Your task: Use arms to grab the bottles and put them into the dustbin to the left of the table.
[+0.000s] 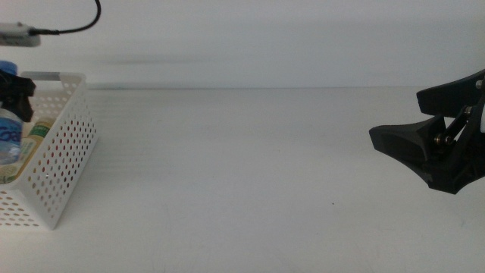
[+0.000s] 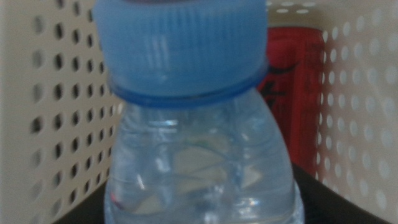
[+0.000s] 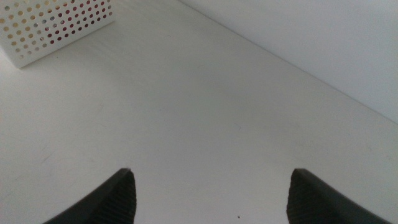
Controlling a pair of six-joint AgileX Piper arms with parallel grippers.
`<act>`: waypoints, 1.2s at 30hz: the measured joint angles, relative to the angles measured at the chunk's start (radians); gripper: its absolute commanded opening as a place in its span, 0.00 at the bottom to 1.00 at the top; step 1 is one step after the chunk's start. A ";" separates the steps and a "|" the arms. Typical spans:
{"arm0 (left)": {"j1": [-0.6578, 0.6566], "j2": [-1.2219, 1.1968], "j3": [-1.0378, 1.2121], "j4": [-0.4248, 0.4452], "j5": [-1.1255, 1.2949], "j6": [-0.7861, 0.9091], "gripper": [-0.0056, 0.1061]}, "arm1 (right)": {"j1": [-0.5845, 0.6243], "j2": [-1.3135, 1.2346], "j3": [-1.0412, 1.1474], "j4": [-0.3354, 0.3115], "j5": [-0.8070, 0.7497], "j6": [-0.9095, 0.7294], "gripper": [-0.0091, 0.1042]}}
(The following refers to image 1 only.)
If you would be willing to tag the white perforated plastic basket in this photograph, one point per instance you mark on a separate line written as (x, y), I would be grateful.
(76, 78)

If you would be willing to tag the small water bottle blue cap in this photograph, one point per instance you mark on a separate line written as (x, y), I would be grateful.
(9, 132)

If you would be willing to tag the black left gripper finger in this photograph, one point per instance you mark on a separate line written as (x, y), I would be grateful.
(19, 95)

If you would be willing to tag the yellow tea bottle white cap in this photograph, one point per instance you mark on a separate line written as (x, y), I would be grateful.
(30, 148)

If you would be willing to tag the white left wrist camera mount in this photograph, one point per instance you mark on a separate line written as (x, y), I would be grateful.
(15, 36)

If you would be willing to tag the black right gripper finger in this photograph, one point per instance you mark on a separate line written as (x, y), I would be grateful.
(451, 96)
(409, 144)

